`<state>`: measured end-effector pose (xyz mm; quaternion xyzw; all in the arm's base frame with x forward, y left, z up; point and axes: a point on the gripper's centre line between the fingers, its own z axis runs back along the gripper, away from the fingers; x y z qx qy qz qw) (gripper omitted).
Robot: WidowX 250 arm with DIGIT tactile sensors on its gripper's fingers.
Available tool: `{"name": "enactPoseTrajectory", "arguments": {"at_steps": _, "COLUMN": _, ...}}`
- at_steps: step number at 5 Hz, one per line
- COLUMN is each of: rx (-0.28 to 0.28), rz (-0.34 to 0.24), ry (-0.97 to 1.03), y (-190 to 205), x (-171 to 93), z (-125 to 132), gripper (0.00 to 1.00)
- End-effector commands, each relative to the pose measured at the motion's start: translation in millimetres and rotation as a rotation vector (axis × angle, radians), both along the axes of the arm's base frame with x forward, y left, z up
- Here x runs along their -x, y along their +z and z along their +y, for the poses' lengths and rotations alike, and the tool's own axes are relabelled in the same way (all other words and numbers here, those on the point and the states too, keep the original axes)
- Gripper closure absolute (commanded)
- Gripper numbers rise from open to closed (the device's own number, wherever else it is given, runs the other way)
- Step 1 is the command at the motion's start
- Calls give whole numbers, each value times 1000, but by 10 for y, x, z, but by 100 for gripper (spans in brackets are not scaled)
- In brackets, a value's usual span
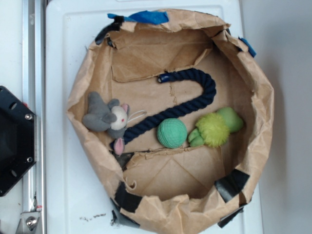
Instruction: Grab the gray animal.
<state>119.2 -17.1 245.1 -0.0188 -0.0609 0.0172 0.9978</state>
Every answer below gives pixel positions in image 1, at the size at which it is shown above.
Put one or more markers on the green fuzzy plush toy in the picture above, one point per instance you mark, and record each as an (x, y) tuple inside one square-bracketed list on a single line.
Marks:
[(213, 129)]

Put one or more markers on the brown paper bag tray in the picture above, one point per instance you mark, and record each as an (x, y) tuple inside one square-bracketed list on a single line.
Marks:
[(175, 64)]

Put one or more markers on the metal corner bracket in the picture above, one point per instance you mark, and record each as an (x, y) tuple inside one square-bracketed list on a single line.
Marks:
[(28, 223)]

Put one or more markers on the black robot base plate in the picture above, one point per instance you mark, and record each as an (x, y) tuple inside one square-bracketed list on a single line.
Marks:
[(17, 140)]

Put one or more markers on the green textured ball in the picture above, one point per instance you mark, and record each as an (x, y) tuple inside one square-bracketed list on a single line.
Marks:
[(171, 133)]

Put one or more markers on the gray plush mouse toy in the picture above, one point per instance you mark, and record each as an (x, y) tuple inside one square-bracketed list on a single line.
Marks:
[(111, 117)]

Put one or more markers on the aluminum frame rail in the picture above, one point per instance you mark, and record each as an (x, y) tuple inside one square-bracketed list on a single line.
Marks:
[(33, 94)]

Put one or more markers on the white plastic board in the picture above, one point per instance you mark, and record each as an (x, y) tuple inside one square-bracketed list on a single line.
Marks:
[(76, 202)]

